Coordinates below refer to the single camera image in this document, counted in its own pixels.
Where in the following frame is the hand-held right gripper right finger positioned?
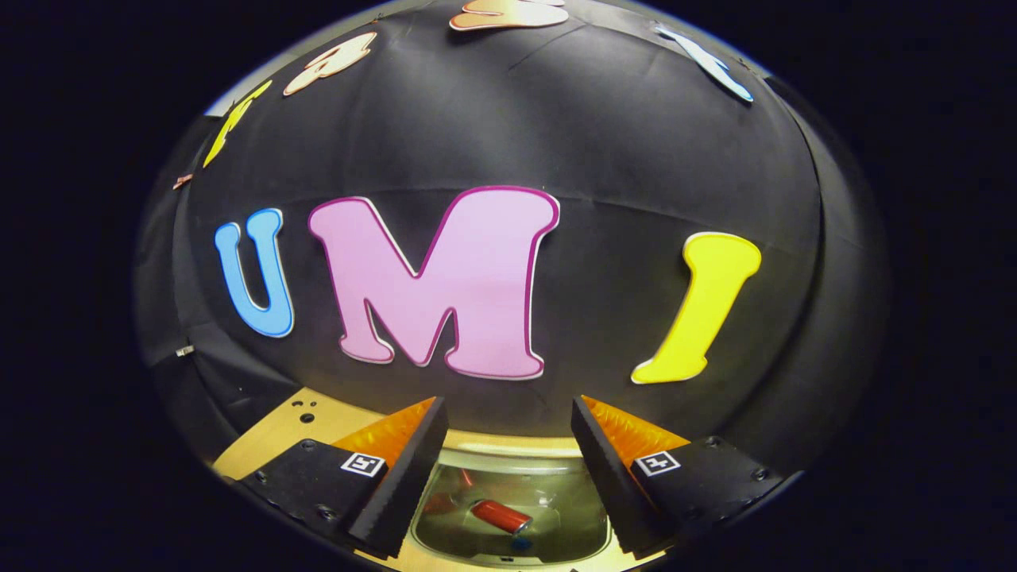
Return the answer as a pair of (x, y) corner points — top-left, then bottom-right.
(570, 394), (786, 557)

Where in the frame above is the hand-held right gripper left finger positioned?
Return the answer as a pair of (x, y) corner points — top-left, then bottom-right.
(237, 396), (450, 559)

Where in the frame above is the pale green desktop garbage bin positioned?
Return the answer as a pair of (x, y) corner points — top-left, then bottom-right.
(397, 445), (628, 569)

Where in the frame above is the orange pop can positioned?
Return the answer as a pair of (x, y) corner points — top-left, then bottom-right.
(470, 499), (533, 535)

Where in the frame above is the black backdrop cloth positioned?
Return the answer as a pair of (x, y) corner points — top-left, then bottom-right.
(131, 0), (891, 477)

